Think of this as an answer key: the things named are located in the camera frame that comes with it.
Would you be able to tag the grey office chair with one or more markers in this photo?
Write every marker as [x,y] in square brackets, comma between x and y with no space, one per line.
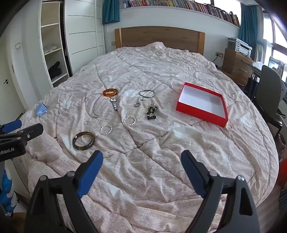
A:
[268,89]

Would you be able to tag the white wardrobe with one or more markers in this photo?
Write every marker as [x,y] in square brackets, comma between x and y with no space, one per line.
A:
[80,29]

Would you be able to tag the thin silver bangle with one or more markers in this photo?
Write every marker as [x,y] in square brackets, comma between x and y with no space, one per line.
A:
[150,95]

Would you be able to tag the silver wristwatch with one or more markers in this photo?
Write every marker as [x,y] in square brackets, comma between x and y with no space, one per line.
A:
[114,103]

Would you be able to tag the wall light switch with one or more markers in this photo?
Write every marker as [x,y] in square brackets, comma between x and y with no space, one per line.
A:
[18,45]

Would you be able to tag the wall socket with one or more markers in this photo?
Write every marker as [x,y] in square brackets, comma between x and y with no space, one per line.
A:
[219,54]

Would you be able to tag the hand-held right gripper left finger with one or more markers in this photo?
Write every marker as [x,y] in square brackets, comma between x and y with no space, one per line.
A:
[89,174]

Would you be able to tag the black hanging bag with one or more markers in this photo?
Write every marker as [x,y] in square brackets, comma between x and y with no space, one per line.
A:
[251,86]

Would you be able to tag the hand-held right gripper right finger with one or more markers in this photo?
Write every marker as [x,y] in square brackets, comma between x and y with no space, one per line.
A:
[193,173]

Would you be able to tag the white printer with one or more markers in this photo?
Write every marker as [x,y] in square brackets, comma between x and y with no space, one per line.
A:
[240,47]

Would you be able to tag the desk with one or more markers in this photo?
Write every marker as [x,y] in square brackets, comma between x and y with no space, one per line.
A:
[284,98]

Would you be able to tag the dark brown bangle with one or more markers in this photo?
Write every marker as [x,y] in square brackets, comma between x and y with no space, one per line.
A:
[77,146]

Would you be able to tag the small silver earring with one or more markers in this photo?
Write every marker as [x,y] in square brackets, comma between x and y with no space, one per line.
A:
[141,98]

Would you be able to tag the wooden headboard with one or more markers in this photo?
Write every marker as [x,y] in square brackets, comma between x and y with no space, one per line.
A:
[157,38]

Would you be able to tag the teal curtain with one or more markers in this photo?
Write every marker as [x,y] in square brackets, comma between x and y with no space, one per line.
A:
[111,11]
[247,22]

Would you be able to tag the red jewelry box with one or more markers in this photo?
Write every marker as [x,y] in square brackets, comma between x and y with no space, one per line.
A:
[201,100]

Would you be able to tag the white plastic bag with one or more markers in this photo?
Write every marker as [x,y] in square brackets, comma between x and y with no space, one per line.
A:
[257,64]

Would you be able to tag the row of books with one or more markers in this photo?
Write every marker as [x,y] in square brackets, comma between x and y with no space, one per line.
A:
[179,4]

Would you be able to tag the light blue small object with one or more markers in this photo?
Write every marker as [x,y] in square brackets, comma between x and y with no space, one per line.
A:
[40,109]

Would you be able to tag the wooden dresser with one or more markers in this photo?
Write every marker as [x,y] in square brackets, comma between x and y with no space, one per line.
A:
[237,65]

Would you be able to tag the folded white clothes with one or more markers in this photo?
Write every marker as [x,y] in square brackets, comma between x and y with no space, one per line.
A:
[51,48]

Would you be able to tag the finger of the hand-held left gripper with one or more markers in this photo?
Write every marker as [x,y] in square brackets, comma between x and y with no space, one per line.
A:
[12,126]
[29,132]

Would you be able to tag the amber orange bangle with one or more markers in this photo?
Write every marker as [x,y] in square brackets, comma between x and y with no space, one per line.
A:
[106,94]

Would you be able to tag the folded black clothes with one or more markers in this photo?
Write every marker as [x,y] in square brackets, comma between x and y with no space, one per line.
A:
[55,70]

